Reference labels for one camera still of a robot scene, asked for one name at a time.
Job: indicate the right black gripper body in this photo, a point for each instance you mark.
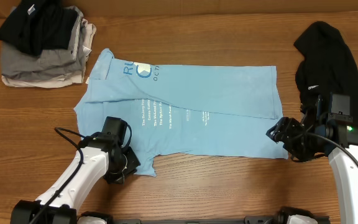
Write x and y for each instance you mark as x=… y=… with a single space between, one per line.
x=292 y=136

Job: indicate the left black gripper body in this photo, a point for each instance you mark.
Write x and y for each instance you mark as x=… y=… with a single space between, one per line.
x=127 y=163

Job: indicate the light blue t-shirt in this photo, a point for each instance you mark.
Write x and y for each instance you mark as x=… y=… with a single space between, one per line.
x=199 y=110

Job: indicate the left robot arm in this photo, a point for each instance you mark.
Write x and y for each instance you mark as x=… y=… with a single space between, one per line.
x=103 y=155

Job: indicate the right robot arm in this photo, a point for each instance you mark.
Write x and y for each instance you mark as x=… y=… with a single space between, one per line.
x=332 y=134

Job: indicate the black unfolded garment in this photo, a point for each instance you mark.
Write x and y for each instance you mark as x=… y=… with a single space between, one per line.
x=328 y=67

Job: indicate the beige folded garment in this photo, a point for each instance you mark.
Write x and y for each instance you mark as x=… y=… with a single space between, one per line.
x=61 y=81

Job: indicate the grey folded garment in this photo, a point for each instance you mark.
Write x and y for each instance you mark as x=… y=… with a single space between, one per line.
x=50 y=63

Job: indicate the black folded garment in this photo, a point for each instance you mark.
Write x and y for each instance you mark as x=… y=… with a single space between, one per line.
x=37 y=25

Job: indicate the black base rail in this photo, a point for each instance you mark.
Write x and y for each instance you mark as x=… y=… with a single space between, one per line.
x=284 y=215

